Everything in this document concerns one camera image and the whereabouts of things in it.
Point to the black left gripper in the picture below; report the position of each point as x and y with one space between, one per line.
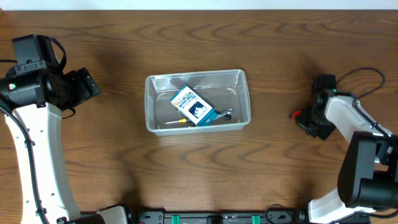
82 86

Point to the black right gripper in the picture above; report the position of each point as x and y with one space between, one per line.
322 134

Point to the red handled pliers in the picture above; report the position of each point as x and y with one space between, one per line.
295 114

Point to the silver ring wrench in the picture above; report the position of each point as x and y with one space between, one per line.
229 111

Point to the white blue product box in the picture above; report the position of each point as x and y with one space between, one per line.
193 106

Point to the yellow black screwdriver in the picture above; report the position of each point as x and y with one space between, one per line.
184 120

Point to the clear plastic container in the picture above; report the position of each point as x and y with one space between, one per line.
222 89

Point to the small black claw hammer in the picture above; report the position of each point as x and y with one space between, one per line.
228 117

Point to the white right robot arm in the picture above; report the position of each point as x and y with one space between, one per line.
367 182

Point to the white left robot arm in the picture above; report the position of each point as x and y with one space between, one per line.
36 132

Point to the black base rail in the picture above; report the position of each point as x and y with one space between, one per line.
217 217

